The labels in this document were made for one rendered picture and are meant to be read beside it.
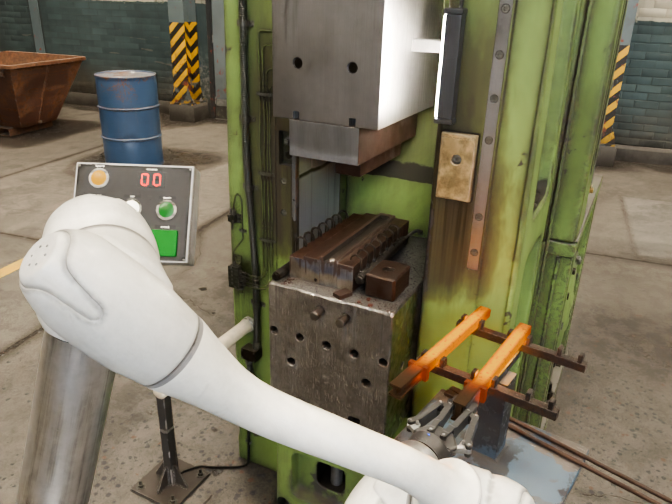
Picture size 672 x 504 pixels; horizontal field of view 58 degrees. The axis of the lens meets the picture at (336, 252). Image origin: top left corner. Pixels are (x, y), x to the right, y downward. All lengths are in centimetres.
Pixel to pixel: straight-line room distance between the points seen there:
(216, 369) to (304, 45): 100
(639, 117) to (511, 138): 605
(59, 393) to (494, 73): 114
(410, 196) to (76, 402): 139
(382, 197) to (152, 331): 149
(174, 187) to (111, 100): 445
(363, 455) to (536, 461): 83
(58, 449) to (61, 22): 933
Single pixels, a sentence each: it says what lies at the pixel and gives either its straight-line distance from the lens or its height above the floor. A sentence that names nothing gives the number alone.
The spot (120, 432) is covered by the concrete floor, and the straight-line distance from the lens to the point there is 271.
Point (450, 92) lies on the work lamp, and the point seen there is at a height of 146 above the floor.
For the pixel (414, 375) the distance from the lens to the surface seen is 130.
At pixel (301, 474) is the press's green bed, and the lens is 212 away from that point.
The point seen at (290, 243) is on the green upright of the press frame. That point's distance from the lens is 188.
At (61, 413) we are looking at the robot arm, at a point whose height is 114.
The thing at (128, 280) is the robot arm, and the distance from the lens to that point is 66.
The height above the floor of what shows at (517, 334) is 94.
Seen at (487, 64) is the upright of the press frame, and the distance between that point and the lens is 153.
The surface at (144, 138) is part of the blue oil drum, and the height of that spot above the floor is 31.
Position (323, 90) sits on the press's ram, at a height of 145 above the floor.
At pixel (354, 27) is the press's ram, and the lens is 149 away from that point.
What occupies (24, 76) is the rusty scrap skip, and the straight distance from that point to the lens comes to 779.
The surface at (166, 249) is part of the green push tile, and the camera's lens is 176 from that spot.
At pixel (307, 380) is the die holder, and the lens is 180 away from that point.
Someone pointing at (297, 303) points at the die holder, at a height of 87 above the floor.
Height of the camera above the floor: 167
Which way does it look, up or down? 23 degrees down
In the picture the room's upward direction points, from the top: 2 degrees clockwise
